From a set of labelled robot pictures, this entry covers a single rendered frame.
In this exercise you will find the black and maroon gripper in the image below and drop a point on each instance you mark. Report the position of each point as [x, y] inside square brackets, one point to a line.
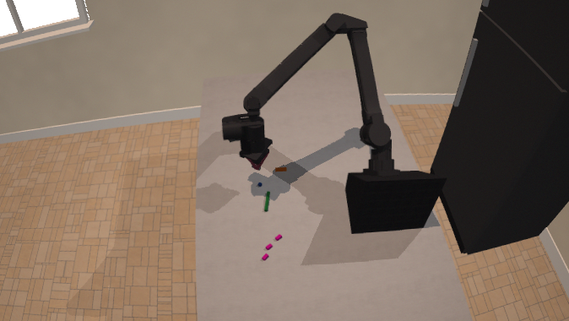
[259, 151]

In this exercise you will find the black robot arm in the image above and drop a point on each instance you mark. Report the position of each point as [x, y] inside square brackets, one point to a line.
[374, 130]

